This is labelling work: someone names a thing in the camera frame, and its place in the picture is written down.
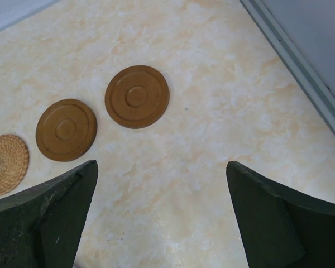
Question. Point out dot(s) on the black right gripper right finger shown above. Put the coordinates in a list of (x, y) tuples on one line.
[(280, 226)]

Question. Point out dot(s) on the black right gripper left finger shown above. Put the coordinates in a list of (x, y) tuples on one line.
[(42, 225)]

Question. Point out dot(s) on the light brown wooden coaster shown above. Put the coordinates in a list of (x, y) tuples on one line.
[(137, 96)]

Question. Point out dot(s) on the woven rattan coaster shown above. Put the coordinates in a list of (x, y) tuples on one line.
[(14, 160)]

